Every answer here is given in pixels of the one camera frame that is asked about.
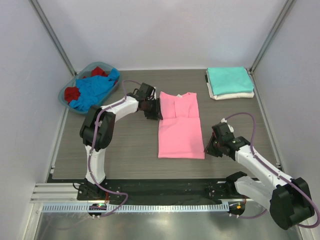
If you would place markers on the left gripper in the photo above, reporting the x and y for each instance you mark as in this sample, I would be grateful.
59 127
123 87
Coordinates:
155 109

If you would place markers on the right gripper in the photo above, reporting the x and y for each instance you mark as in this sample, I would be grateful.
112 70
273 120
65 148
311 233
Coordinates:
213 144

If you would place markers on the pink t shirt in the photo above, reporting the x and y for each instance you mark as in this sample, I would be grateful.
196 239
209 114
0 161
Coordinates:
179 132

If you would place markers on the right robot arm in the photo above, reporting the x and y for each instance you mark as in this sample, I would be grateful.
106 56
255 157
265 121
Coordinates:
287 199

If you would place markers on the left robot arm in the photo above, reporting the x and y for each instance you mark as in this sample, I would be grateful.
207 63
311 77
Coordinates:
97 133

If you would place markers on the white folded t shirt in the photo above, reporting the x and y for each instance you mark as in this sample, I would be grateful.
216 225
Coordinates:
245 95

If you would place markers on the teal folded t shirt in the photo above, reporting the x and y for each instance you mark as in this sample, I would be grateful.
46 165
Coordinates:
229 80

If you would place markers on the blue t shirt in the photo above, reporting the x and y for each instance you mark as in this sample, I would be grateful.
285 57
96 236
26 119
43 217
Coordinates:
93 90

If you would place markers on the red t shirt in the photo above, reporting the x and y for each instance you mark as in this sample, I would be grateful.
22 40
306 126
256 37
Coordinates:
72 93

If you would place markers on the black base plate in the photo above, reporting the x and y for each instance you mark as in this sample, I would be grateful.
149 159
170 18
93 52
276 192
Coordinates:
158 191

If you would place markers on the slotted cable duct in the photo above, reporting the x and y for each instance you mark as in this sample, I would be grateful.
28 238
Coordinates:
100 208

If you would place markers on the right aluminium frame post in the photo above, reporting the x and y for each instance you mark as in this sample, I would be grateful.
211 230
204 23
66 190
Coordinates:
280 19

